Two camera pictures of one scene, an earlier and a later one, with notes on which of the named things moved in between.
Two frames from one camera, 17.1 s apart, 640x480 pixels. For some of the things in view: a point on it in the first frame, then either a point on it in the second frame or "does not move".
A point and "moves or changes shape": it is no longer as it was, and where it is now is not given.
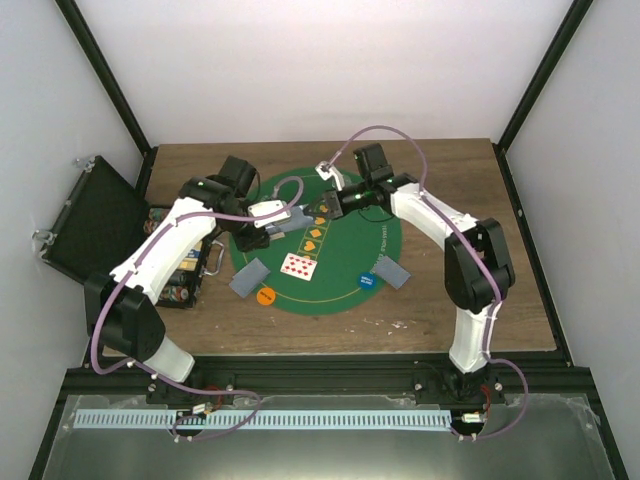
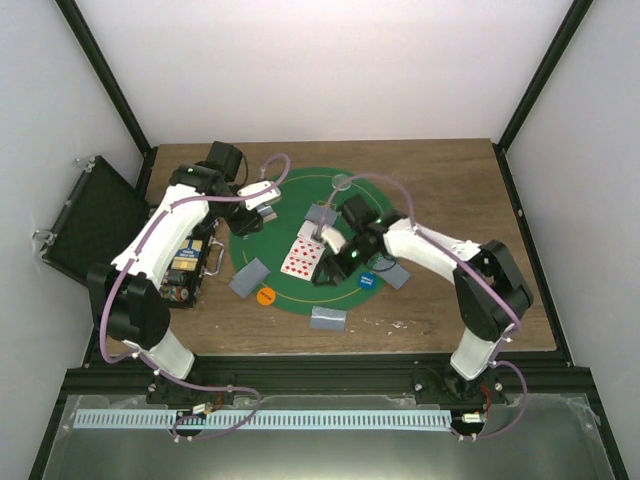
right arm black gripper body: [357, 203] to [351, 265]
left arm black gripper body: [243, 242] to [240, 226]
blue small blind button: [366, 280] does not move
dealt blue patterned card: [249, 277] does not move
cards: [390, 271] does not move
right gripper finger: [309, 210] to [323, 275]
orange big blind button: [266, 295] does not move
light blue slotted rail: [190, 420] does not move
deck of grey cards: [298, 218] moves or changes shape
